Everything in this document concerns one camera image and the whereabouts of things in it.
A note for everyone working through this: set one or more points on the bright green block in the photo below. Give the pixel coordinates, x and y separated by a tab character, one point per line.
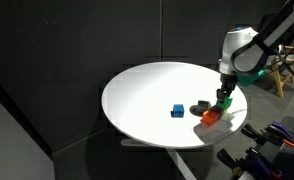
224	102

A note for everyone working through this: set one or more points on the black perforated board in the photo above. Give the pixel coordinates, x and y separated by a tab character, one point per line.
292	150

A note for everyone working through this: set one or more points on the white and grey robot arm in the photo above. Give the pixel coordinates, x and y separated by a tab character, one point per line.
250	50

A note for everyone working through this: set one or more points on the purple and red clamp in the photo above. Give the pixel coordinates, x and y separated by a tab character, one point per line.
262	164

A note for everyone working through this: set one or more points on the purple and orange clamp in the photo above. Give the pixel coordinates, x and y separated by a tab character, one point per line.
283	134

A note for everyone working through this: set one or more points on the grey block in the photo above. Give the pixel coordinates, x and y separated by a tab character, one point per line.
203	106

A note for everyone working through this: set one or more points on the black spring clamp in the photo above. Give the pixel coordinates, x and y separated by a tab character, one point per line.
227	159
253	132

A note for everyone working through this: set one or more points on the wooden chair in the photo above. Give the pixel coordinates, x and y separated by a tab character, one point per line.
283	76

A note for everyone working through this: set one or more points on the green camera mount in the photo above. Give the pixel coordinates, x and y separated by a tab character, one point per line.
250	78

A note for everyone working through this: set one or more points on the orange block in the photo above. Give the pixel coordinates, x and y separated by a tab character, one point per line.
209	118

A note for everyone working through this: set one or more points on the blue block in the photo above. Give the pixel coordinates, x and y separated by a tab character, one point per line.
177	110

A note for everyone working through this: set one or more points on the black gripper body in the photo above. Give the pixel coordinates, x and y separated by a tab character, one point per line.
228	80

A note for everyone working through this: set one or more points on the white table leg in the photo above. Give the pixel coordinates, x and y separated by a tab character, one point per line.
182	163

